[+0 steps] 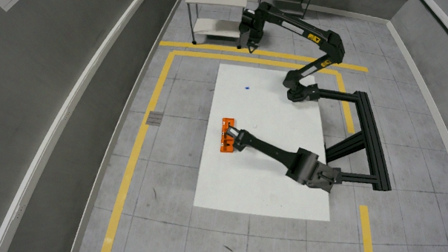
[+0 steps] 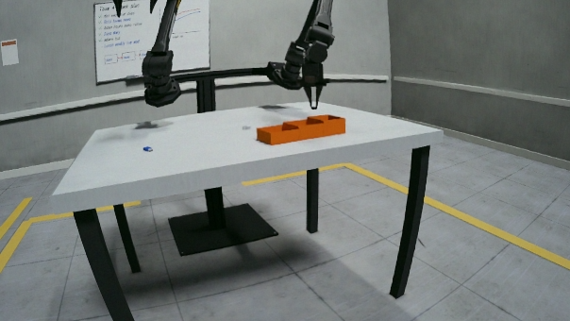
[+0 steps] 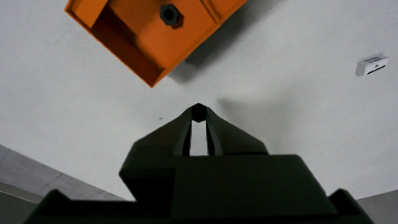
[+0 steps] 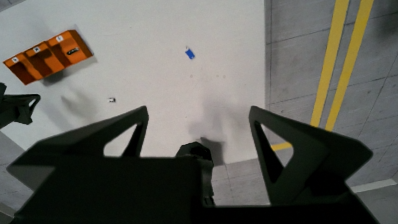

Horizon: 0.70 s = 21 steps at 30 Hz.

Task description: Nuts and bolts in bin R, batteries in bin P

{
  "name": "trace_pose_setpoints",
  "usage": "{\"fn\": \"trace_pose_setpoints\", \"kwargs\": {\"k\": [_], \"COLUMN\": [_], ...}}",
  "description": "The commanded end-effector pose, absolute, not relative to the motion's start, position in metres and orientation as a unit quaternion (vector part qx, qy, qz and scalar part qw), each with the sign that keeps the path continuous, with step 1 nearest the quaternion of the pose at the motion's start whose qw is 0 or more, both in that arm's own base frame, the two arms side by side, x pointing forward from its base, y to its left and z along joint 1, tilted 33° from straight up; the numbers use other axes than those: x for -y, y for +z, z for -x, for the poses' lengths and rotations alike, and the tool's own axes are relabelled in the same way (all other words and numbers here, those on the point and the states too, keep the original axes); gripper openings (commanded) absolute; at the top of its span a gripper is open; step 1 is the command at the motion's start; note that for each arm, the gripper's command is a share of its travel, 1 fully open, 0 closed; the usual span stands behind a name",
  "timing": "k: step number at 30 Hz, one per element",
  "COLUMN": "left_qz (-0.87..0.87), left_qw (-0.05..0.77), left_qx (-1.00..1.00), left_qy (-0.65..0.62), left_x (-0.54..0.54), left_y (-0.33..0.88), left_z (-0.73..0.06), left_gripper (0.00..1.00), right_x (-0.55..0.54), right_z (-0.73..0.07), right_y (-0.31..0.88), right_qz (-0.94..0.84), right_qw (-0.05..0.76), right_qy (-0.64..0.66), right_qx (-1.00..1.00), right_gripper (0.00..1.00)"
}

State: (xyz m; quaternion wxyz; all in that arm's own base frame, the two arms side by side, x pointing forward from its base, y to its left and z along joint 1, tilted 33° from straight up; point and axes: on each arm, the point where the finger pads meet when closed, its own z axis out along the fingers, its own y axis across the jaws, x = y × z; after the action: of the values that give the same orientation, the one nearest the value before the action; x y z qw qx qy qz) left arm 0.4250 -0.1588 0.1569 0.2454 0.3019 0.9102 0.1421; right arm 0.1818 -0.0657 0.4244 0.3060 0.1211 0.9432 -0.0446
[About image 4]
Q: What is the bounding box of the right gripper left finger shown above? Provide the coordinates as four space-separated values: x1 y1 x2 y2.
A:
24 105 149 156

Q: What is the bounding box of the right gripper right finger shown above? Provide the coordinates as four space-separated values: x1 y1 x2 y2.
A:
248 105 373 205

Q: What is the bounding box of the black aaa battery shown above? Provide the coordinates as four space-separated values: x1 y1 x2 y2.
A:
66 47 80 55

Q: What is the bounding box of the orange rack of bins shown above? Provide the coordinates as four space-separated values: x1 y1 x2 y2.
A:
2 29 92 86

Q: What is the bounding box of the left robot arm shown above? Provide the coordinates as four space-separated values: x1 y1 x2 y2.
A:
0 82 20 224

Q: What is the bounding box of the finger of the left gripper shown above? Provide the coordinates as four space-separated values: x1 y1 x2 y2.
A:
4 94 35 99
18 95 41 118

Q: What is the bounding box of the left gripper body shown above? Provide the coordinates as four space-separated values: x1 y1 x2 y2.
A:
0 96 32 129

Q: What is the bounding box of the blue usb stick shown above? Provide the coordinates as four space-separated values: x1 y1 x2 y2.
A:
184 47 195 59

